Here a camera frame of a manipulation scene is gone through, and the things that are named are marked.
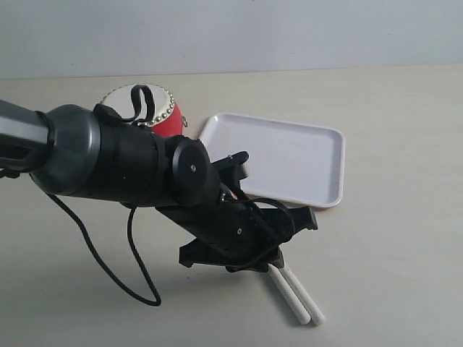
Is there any red small drum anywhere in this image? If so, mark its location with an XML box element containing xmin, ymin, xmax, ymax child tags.
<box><xmin>101</xmin><ymin>83</ymin><xmax>187</xmax><ymax>137</ymax></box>

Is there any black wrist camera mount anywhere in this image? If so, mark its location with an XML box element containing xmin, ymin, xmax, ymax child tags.
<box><xmin>212</xmin><ymin>151</ymin><xmax>249</xmax><ymax>200</ymax></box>

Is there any white drumstick one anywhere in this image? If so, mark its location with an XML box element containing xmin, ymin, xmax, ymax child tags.
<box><xmin>268</xmin><ymin>265</ymin><xmax>311</xmax><ymax>325</ymax></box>
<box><xmin>279</xmin><ymin>265</ymin><xmax>326</xmax><ymax>326</ymax></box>

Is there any black cable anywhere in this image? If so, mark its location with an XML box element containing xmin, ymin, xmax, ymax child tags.
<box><xmin>46</xmin><ymin>85</ymin><xmax>290</xmax><ymax>308</ymax></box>

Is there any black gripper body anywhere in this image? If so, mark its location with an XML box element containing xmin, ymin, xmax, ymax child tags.
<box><xmin>157</xmin><ymin>193</ymin><xmax>318</xmax><ymax>273</ymax></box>

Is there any white rectangular plastic tray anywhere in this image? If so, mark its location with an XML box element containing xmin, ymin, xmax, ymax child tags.
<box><xmin>199</xmin><ymin>113</ymin><xmax>346</xmax><ymax>209</ymax></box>

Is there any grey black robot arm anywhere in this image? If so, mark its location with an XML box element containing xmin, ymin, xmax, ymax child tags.
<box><xmin>1</xmin><ymin>101</ymin><xmax>318</xmax><ymax>272</ymax></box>

